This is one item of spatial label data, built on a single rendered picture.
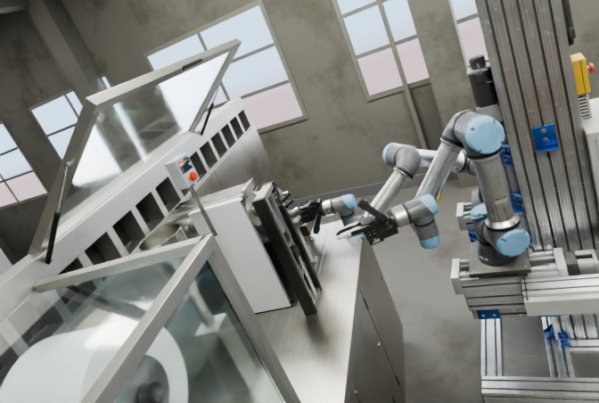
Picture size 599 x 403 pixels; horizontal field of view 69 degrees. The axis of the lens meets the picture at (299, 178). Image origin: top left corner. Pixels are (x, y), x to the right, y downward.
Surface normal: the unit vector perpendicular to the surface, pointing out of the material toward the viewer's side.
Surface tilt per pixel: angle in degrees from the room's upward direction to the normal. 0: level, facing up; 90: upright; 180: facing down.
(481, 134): 83
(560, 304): 90
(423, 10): 90
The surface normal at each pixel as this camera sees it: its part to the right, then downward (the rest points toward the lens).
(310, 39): -0.34, 0.45
